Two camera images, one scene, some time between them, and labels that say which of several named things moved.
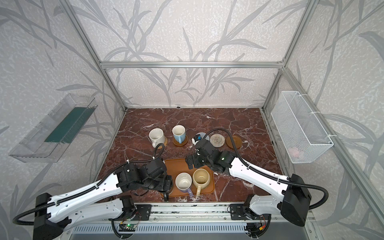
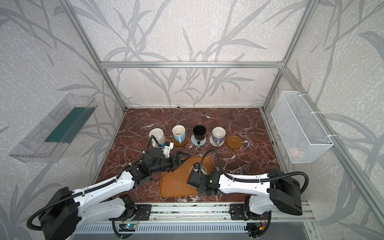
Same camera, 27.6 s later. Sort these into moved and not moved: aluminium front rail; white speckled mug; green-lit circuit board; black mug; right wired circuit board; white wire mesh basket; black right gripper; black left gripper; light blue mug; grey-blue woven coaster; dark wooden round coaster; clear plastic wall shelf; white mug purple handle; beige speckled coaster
Moved: black right gripper; black left gripper; black mug; white mug purple handle; grey-blue woven coaster
Not moved: white wire mesh basket; white speckled mug; right wired circuit board; clear plastic wall shelf; light blue mug; dark wooden round coaster; aluminium front rail; green-lit circuit board; beige speckled coaster
